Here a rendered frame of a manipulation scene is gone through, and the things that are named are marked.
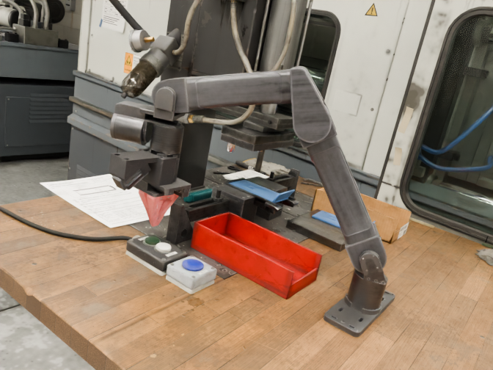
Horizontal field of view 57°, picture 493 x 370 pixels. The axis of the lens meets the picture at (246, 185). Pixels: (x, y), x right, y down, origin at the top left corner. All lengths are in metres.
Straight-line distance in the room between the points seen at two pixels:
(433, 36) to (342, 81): 0.35
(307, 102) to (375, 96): 0.94
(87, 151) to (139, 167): 2.10
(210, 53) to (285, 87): 0.43
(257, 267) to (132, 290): 0.24
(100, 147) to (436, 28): 1.90
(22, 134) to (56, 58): 0.69
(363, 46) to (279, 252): 0.94
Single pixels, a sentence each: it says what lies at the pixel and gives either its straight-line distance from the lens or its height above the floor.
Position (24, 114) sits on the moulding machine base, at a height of 0.43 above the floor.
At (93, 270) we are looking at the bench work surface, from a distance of 0.89.
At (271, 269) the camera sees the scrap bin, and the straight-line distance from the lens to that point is 0.89.
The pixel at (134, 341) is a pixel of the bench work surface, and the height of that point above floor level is 0.90.
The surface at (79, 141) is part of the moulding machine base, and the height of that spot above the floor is 0.57.
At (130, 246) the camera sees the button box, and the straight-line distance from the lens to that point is 0.93.
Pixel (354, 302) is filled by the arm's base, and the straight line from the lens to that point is 0.91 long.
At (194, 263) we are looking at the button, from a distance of 0.86.
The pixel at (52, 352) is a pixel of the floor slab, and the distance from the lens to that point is 2.14.
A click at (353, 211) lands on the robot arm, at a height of 1.09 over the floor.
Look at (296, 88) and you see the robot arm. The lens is 0.76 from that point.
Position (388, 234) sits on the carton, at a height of 0.92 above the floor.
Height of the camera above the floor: 1.35
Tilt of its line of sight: 18 degrees down
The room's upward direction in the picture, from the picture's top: 11 degrees clockwise
